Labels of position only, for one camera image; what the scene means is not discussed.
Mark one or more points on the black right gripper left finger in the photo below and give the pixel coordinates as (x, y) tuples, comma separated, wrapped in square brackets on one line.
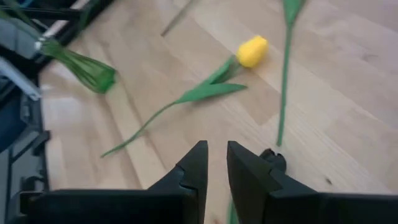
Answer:
[(192, 174)]

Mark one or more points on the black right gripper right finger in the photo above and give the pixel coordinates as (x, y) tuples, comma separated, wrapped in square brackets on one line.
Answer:
[(248, 180)]

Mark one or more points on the yellow artificial tulip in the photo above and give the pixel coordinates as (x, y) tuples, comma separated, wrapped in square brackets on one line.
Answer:
[(252, 51)]

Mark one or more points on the dark red artificial tulip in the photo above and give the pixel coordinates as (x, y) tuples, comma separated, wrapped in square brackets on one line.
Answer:
[(290, 12)]

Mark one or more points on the green glass vase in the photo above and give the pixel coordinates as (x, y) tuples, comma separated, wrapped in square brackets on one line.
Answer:
[(90, 73)]

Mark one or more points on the silver metal bracket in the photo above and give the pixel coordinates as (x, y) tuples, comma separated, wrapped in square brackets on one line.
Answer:
[(21, 82)]

